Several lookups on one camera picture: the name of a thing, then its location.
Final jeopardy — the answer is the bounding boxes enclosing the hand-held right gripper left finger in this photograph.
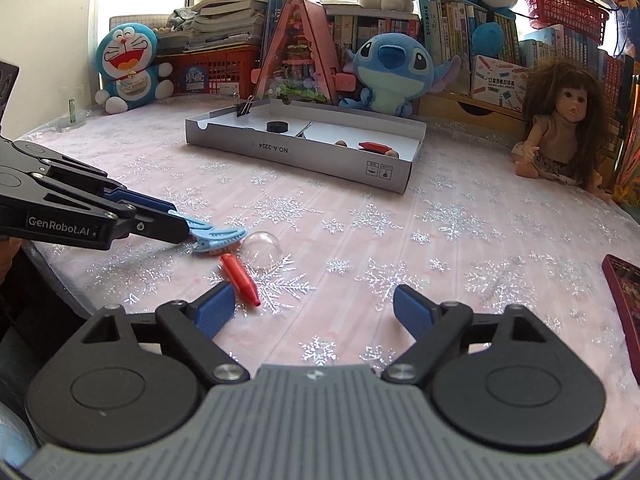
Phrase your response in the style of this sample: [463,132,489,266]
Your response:
[80,281,251,386]

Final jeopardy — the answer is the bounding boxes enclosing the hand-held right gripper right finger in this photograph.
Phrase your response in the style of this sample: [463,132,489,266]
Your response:
[382,285,546,386]

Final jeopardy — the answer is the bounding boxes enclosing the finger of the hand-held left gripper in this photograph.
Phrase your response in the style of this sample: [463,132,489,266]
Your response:
[12,140,177,214]
[120,204,194,245]

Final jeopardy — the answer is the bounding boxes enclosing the light blue hair clip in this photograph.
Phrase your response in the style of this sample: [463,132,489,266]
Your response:
[167,210,213,233]
[192,227,248,253]

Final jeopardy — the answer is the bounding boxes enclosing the grey cardboard box tray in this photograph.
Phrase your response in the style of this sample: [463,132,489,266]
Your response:
[185,97,427,194]

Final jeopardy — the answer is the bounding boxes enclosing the pink snowflake bedsheet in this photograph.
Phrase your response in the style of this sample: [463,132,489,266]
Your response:
[15,95,640,461]

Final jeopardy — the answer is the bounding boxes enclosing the clear plastic dome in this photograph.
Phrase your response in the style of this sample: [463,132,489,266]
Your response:
[243,230,282,266]

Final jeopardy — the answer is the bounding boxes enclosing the small clear stand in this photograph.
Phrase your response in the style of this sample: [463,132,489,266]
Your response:
[60,97,88,128]

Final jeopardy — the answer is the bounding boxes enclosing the blue robot cat plush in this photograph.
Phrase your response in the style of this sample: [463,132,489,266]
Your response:
[95,22,173,113]

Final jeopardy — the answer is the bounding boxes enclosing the red plastic crate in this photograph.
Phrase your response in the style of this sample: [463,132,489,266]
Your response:
[155,45,263,96]

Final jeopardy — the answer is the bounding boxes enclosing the grey patterned cloth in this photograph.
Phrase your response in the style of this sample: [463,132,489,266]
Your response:
[167,7,193,36]

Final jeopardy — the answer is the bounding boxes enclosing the stack of books and papers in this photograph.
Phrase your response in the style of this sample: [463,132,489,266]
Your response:
[167,0,271,53]

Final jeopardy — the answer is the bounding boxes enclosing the wooden drawer box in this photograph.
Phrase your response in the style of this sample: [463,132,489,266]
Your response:
[417,87,526,123]

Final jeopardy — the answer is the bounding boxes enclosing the dark red flat box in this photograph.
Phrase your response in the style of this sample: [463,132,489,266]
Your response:
[601,254,640,361]

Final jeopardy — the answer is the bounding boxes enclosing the pink triangular dollhouse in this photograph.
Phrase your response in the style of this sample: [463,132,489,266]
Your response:
[251,0,353,106]

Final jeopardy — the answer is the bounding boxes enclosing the row of thin blue books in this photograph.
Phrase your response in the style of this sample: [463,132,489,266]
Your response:
[260,0,296,68]

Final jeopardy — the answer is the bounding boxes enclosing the brown haired doll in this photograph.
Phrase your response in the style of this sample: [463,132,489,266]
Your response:
[511,57,621,203]

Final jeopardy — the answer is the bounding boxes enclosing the blue alien plush toy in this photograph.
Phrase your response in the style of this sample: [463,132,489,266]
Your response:
[340,34,461,116]

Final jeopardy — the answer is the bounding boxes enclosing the white printed box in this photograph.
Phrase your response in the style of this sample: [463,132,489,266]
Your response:
[470,54,531,101]

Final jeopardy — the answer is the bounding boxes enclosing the shiny foil sheets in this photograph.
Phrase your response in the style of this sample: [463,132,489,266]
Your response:
[612,70,640,201]

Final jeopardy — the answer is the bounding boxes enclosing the row of shelf books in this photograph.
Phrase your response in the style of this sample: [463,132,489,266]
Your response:
[322,0,636,106]

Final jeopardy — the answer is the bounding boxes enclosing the red plastic basket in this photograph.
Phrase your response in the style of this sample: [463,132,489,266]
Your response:
[522,0,611,43]

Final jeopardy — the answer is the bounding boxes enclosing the blue printed bag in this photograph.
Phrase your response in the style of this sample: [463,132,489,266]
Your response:
[612,0,640,56]

